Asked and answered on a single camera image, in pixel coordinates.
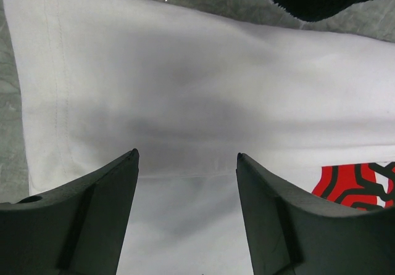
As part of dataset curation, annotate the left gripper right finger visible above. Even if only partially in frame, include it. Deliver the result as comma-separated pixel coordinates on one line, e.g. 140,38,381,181
236,154,394,274

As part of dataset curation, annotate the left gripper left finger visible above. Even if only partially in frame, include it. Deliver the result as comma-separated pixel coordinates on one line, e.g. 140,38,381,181
1,150,139,274

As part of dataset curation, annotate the white coca cola t shirt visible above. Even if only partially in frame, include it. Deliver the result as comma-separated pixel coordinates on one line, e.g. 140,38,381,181
3,0,394,274

